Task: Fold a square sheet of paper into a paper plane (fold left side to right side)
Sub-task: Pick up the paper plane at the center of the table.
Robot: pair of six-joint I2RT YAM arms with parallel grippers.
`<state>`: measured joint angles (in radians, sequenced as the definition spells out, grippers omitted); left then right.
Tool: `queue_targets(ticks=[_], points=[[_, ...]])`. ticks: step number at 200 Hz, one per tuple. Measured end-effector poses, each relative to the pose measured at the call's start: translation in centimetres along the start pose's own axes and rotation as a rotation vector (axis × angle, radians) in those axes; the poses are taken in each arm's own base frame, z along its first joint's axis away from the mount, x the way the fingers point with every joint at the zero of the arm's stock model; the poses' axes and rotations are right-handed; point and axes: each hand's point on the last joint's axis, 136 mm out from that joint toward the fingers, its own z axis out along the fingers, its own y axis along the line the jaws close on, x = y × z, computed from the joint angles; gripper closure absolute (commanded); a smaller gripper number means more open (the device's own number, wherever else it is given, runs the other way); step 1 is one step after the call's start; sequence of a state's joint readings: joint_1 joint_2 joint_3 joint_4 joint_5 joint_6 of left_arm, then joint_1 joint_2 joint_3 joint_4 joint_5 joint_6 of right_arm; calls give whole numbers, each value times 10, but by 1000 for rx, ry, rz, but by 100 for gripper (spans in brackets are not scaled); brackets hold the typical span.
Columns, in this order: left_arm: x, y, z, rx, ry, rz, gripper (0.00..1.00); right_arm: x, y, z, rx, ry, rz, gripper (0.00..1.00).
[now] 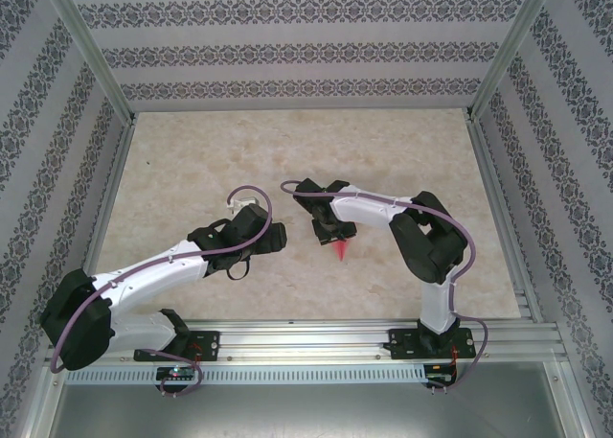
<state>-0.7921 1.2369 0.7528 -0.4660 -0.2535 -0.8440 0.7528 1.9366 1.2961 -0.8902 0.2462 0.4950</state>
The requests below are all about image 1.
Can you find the pink paper sheet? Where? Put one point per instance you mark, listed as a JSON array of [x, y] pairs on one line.
[[341, 251]]

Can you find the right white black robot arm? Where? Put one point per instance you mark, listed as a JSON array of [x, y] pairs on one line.
[[364, 208]]

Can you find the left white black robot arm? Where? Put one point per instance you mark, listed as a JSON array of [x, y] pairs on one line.
[[153, 272]]

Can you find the small circuit board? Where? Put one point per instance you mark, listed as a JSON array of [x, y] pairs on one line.
[[438, 372], [174, 373]]

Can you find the grey metal shelf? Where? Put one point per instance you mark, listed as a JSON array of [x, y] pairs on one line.
[[306, 414]]

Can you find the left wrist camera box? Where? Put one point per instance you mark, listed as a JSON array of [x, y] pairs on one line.
[[244, 202]]

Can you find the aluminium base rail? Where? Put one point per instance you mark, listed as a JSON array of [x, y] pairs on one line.
[[306, 339]]

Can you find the black mount plate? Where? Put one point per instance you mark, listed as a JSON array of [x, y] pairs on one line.
[[206, 344], [402, 344]]

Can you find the aluminium side rail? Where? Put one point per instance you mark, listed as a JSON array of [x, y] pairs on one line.
[[502, 208], [107, 208]]

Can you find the aluminium frame post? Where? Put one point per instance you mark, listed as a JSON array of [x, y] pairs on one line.
[[91, 50], [515, 50]]

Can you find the aluminium frame leg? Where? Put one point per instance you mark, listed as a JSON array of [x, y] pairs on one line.
[[567, 399], [45, 404]]

